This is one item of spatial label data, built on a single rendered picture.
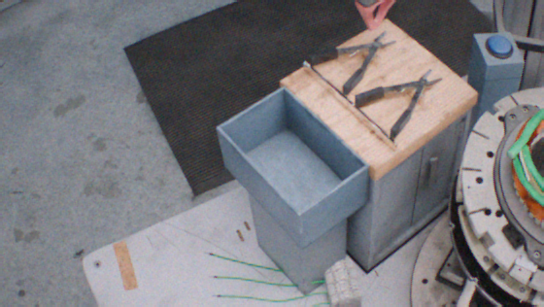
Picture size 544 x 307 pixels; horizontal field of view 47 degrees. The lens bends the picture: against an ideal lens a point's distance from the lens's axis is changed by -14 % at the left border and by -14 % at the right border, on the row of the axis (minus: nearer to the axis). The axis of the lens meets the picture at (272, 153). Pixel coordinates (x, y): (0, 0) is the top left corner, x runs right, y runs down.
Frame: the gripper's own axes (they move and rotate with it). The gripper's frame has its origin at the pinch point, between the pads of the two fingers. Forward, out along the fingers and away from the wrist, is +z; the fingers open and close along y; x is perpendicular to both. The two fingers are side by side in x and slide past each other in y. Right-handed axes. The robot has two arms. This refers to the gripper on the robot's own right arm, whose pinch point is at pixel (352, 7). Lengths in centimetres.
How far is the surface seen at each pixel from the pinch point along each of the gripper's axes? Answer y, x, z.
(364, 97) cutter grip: 7.9, -5.2, 7.0
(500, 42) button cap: 10.3, 22.6, 12.6
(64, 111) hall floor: -124, -26, 120
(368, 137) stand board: 11.4, -7.6, 9.6
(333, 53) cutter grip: -0.5, -3.1, 7.4
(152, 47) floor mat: -127, 14, 120
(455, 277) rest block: 27.9, -2.8, 32.7
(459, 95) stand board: 14.3, 6.9, 10.0
